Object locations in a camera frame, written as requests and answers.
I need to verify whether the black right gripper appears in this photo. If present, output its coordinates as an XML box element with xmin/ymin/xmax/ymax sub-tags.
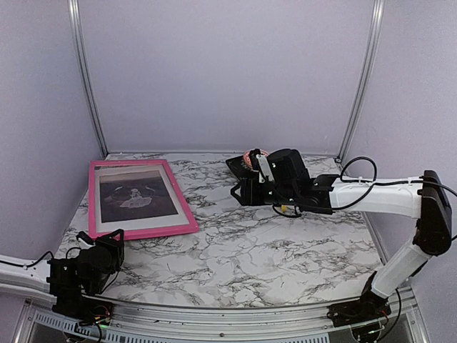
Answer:
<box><xmin>231</xmin><ymin>179</ymin><xmax>298</xmax><ymax>207</ymax></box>

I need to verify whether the photo with white mat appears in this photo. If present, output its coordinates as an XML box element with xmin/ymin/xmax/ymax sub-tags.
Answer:
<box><xmin>94</xmin><ymin>164</ymin><xmax>189</xmax><ymax>235</ymax></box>

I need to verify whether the pink photo frame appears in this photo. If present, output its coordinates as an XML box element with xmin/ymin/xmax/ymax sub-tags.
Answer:
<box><xmin>88</xmin><ymin>159</ymin><xmax>199</xmax><ymax>242</ymax></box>

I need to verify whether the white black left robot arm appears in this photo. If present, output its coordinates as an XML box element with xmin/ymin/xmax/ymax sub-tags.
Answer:
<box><xmin>1</xmin><ymin>229</ymin><xmax>124</xmax><ymax>325</ymax></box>

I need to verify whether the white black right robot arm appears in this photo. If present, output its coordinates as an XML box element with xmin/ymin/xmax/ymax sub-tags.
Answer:
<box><xmin>226</xmin><ymin>149</ymin><xmax>456</xmax><ymax>327</ymax></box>

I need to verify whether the black square floral plate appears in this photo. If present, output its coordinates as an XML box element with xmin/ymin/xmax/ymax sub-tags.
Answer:
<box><xmin>226</xmin><ymin>155</ymin><xmax>258</xmax><ymax>180</ymax></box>

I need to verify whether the red white patterned bowl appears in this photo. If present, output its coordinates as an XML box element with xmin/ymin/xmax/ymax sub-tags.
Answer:
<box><xmin>243</xmin><ymin>150</ymin><xmax>269</xmax><ymax>169</ymax></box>

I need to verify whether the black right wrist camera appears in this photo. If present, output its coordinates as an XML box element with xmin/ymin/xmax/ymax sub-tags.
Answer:
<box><xmin>249</xmin><ymin>149</ymin><xmax>275</xmax><ymax>183</ymax></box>

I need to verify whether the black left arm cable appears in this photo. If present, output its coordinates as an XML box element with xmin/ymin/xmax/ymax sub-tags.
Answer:
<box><xmin>0</xmin><ymin>246</ymin><xmax>83</xmax><ymax>272</ymax></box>

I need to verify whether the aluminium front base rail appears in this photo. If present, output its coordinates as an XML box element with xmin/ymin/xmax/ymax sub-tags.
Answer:
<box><xmin>11</xmin><ymin>288</ymin><xmax>429</xmax><ymax>342</ymax></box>

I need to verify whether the aluminium right corner post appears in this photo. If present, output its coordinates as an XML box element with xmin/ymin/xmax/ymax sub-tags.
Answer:
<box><xmin>336</xmin><ymin>0</ymin><xmax>386</xmax><ymax>161</ymax></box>

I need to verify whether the aluminium corner post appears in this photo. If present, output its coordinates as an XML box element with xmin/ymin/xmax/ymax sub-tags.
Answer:
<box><xmin>68</xmin><ymin>0</ymin><xmax>109</xmax><ymax>158</ymax></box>
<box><xmin>336</xmin><ymin>0</ymin><xmax>386</xmax><ymax>161</ymax></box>

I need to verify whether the aluminium left corner post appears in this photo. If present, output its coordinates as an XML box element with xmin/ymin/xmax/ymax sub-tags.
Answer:
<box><xmin>68</xmin><ymin>0</ymin><xmax>109</xmax><ymax>158</ymax></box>

